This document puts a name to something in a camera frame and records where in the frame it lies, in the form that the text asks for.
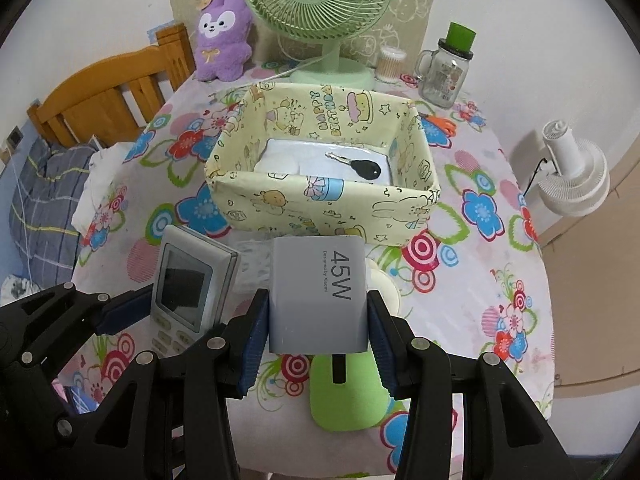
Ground cotton swab container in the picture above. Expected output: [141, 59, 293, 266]
[374, 46, 407, 82]

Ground beige cartoon placemat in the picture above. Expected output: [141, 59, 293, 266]
[169, 0, 434, 66]

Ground white 45W charger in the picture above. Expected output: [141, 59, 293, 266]
[269, 235, 368, 356]

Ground plaid blue bedding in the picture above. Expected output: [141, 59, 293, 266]
[1, 138, 96, 306]

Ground glass mason jar mug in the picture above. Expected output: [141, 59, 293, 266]
[414, 38, 473, 110]

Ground green desk fan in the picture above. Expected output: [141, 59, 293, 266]
[246, 0, 390, 90]

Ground black car key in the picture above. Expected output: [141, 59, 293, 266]
[326, 153, 382, 181]

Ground purple plush toy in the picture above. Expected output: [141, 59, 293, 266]
[194, 0, 253, 81]

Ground green cup on jar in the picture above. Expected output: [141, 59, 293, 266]
[446, 22, 476, 52]

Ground clear plastic bag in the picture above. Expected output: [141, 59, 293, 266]
[233, 240, 272, 294]

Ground orange handled scissors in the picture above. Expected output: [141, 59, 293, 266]
[420, 114, 457, 138]

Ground white round soap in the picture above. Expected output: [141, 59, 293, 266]
[254, 153, 299, 174]

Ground white floor fan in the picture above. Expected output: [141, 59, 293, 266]
[518, 119, 611, 218]

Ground yellow cartoon fabric storage box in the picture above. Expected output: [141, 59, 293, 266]
[205, 81, 440, 246]

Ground wooden chair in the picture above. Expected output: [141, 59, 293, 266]
[27, 23, 195, 148]

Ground white remote with screen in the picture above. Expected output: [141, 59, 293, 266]
[151, 226, 240, 358]

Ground green rounded case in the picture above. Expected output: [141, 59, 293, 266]
[309, 351, 390, 432]

